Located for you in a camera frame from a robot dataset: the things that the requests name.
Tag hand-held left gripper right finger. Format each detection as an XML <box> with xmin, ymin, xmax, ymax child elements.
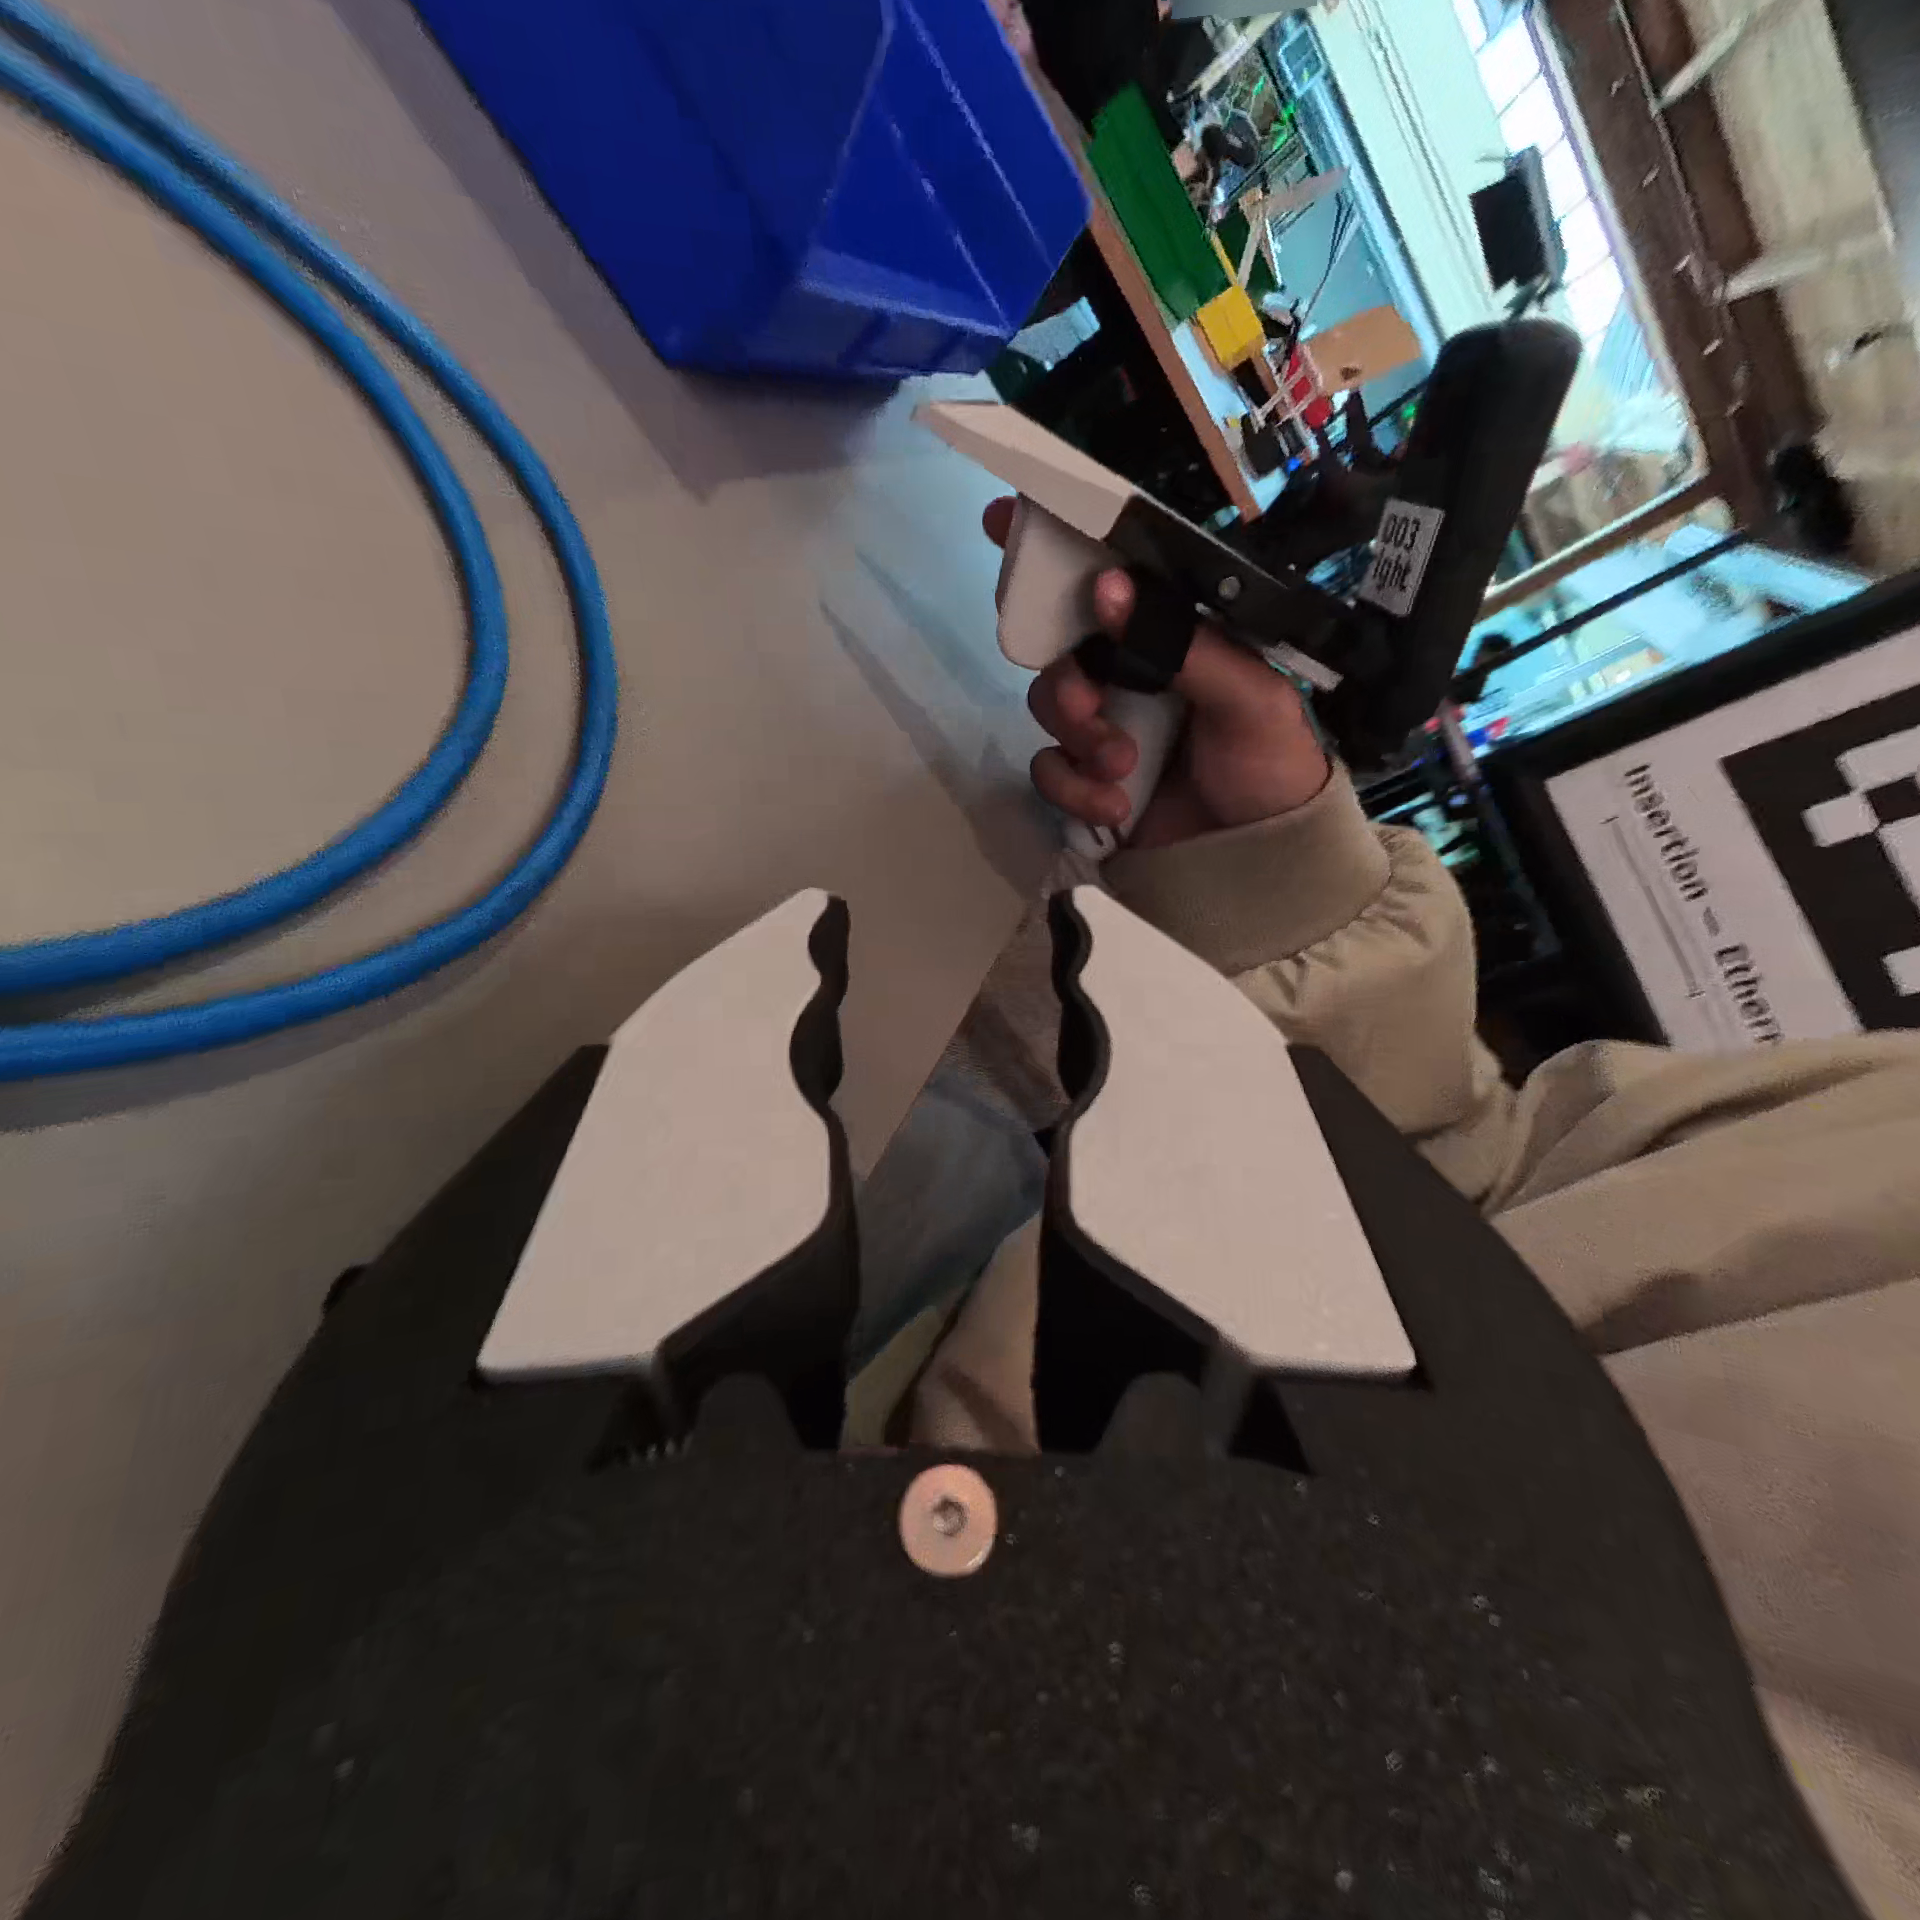
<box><xmin>1035</xmin><ymin>884</ymin><xmax>1422</xmax><ymax>1451</ymax></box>

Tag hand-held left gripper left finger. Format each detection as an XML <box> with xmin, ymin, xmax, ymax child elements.
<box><xmin>478</xmin><ymin>886</ymin><xmax>864</xmax><ymax>1451</ymax></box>

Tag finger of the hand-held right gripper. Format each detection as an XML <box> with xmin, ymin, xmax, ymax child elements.
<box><xmin>912</xmin><ymin>399</ymin><xmax>1160</xmax><ymax>544</ymax></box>

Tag blue plastic bin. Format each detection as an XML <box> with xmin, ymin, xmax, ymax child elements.
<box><xmin>410</xmin><ymin>0</ymin><xmax>1091</xmax><ymax>379</ymax></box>

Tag blue ethernet cable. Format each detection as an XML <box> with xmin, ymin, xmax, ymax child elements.
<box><xmin>0</xmin><ymin>0</ymin><xmax>619</xmax><ymax>1085</ymax></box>

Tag person's right forearm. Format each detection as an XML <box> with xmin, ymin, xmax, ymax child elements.
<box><xmin>1101</xmin><ymin>767</ymin><xmax>1920</xmax><ymax>1360</ymax></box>

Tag person's right hand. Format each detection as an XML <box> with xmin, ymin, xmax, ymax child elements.
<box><xmin>982</xmin><ymin>499</ymin><xmax>1336</xmax><ymax>856</ymax></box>

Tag person's blue jeans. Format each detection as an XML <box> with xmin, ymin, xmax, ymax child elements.
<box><xmin>847</xmin><ymin>1071</ymin><xmax>1050</xmax><ymax>1360</ymax></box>

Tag green plastic bin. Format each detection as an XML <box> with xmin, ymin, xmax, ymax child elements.
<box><xmin>1088</xmin><ymin>81</ymin><xmax>1233</xmax><ymax>325</ymax></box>

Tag black framed printed sign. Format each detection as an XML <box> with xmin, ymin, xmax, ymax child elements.
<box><xmin>1485</xmin><ymin>568</ymin><xmax>1920</xmax><ymax>1051</ymax></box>

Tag person's beige jacket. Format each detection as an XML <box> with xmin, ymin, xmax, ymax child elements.
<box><xmin>896</xmin><ymin>1035</ymin><xmax>1920</xmax><ymax>1920</ymax></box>

